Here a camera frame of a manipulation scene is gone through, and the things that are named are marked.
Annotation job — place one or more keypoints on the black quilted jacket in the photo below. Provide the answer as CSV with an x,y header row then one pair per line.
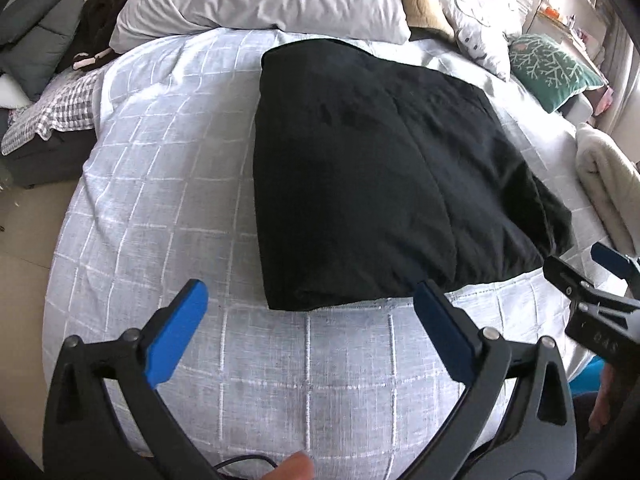
x,y
371,176

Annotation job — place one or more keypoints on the dark grey padded garment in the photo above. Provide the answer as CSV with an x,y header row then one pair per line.
x,y
35,35

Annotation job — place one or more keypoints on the light grey pillow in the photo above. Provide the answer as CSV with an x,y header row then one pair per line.
x,y
141,21

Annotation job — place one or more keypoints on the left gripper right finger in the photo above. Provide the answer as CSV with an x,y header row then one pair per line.
x,y
515,417

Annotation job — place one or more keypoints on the green leaf-pattern cushion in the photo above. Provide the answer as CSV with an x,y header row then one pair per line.
x,y
551,75

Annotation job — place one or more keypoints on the grey checkered cloth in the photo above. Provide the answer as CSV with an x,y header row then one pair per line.
x,y
66,105

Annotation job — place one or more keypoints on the beige folded towel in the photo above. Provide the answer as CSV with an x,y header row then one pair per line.
x,y
611,181

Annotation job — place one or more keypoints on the white patterned pillow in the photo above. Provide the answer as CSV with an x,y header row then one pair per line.
x,y
483,30

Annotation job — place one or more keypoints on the person's right hand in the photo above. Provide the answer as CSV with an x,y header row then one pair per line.
x,y
601,413

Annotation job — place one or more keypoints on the dark brown garment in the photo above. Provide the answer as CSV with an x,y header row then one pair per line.
x,y
90,48

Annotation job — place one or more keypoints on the white grid bed cover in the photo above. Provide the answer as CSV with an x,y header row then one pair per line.
x,y
167,195

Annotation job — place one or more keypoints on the white bookshelf with books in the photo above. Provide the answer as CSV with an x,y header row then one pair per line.
x,y
584,23

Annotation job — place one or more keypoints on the person's left hand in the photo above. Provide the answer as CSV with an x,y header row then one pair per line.
x,y
298,466

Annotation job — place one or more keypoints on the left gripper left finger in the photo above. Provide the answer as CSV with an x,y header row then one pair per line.
x,y
82,437

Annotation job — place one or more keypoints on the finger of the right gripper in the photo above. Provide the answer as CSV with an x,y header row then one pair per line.
x,y
618,264
567,280

